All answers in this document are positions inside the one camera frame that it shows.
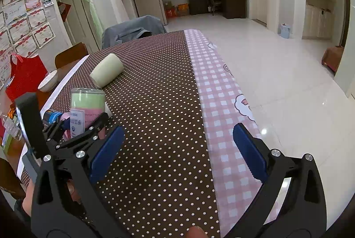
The green pink clear jar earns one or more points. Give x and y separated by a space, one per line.
85 106

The red gift bag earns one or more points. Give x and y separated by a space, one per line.
26 75

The white ceramic bowl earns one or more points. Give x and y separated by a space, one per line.
49 82

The dark wooden desk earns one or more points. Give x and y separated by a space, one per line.
230 9

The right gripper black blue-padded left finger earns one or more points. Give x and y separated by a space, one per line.
53 214

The pink cup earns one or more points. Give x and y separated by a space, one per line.
66 126

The grey covered chair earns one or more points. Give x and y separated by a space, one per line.
136 28

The pink checkered tablecloth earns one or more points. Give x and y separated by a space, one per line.
223 105

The red orange boxes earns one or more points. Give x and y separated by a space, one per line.
177 11

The pale green cup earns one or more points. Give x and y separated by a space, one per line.
107 71

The blue black small bottle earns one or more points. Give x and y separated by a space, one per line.
51 116

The brown wooden chair back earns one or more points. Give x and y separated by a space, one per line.
76 52

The person's thumb tip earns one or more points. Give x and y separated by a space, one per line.
196 232

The brown polka dot tablecloth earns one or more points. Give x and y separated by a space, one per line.
160 182

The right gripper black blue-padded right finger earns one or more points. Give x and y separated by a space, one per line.
303 212

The light blue bin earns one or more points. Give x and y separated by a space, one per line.
285 31

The green tissue box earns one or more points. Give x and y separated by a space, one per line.
6 142

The person's left hand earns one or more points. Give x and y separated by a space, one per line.
27 202

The brown low stool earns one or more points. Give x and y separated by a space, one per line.
332 57

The clear spray bottle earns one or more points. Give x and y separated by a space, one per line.
11 127

